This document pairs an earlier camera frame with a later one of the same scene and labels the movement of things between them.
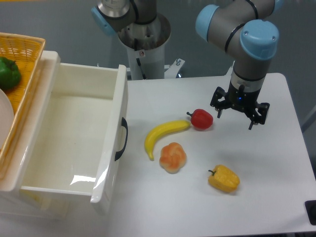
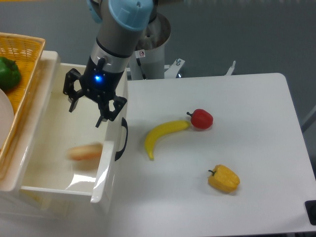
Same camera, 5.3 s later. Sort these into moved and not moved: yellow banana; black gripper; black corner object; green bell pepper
Moved: black gripper
Not moved: black corner object; yellow banana; green bell pepper
